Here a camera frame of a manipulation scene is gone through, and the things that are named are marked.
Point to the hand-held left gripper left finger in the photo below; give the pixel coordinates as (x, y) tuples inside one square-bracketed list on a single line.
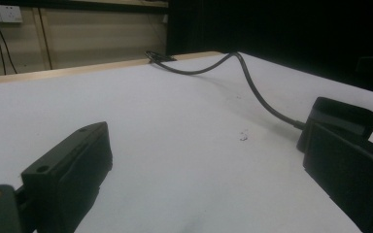
[(68, 168)]

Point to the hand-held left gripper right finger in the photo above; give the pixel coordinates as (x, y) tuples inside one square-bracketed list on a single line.
[(346, 174)]

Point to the black box device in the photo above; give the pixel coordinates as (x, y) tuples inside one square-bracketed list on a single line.
[(343, 114)]

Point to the dark curtain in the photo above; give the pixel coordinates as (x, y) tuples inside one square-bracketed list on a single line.
[(272, 26)]

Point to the white wall socket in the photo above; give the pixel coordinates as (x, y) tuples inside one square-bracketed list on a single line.
[(8, 13)]

